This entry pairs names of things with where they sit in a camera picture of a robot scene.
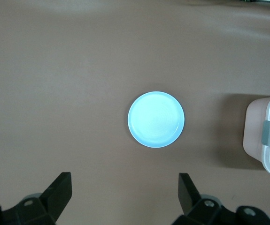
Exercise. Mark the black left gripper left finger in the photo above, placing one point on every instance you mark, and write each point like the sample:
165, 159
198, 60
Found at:
55, 199

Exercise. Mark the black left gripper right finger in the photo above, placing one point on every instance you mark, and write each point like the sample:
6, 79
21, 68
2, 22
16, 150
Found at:
188, 199

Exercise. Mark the light blue round plate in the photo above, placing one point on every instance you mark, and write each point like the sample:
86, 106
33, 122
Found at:
156, 119

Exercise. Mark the brown table mat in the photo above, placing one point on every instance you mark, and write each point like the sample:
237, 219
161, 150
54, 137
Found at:
55, 70

